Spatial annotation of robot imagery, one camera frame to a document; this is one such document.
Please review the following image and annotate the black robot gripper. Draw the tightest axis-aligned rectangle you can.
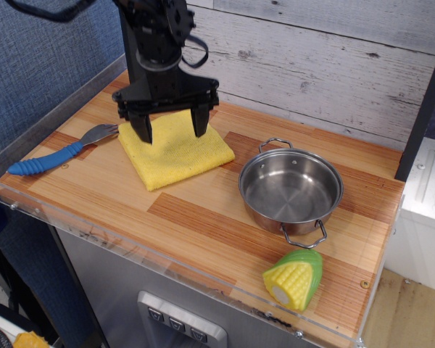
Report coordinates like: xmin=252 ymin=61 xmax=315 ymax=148
xmin=112 ymin=67 xmax=219 ymax=144

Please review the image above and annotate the yellow cloth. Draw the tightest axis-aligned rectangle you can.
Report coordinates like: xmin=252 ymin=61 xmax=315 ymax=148
xmin=117 ymin=110 xmax=235 ymax=191

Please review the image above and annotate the stainless steel pot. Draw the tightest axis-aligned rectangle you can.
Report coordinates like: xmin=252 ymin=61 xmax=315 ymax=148
xmin=239 ymin=138 xmax=344 ymax=249

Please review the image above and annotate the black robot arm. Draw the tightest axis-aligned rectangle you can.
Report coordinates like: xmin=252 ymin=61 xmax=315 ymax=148
xmin=112 ymin=1 xmax=219 ymax=143

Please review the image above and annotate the clear acrylic table guard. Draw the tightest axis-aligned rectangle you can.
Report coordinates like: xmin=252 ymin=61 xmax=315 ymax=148
xmin=0 ymin=169 xmax=404 ymax=347

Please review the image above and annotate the toy corn cob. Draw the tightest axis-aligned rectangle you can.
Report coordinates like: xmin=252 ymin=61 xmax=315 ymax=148
xmin=262 ymin=249 xmax=323 ymax=312

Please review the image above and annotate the silver button control panel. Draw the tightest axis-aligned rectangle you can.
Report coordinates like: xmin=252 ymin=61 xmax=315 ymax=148
xmin=137 ymin=291 xmax=228 ymax=347

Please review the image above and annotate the yellow and black object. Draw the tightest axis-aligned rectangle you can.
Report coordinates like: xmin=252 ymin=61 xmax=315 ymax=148
xmin=0 ymin=330 xmax=51 ymax=348

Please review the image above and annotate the white cabinet at right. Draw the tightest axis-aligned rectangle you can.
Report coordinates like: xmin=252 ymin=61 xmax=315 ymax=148
xmin=385 ymin=138 xmax=435 ymax=290

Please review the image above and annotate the blue handled metal spork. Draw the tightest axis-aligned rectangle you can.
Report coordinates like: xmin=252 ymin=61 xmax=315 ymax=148
xmin=7 ymin=124 xmax=118 ymax=176

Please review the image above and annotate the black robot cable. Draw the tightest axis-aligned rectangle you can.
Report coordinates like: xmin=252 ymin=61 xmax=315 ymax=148
xmin=5 ymin=0 xmax=210 ymax=69

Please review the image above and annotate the grey metal side rail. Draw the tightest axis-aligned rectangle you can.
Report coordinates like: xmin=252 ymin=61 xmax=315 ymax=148
xmin=0 ymin=54 xmax=127 ymax=177

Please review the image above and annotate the black right vertical post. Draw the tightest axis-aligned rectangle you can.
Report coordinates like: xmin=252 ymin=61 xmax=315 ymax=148
xmin=394 ymin=0 xmax=435 ymax=181

